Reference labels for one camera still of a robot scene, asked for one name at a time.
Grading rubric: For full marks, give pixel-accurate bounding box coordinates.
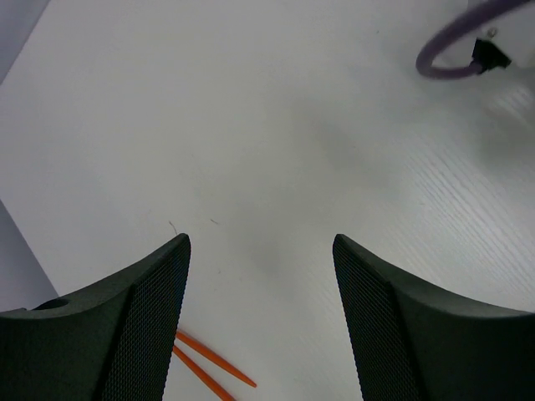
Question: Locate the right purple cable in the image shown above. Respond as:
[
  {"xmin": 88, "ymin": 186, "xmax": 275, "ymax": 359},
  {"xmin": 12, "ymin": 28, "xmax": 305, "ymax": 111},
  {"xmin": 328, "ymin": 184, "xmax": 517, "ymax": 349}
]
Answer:
[{"xmin": 415, "ymin": 0, "xmax": 532, "ymax": 81}]

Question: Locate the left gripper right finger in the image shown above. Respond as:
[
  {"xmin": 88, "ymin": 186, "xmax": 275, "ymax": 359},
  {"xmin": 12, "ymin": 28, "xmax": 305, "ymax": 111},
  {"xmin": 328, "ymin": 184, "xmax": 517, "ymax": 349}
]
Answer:
[{"xmin": 332, "ymin": 234, "xmax": 534, "ymax": 400}]

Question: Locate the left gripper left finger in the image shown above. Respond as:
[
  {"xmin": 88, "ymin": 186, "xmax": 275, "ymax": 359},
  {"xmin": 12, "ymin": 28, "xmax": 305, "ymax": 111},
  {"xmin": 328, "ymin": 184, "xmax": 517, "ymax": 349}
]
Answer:
[{"xmin": 1, "ymin": 234, "xmax": 191, "ymax": 400}]

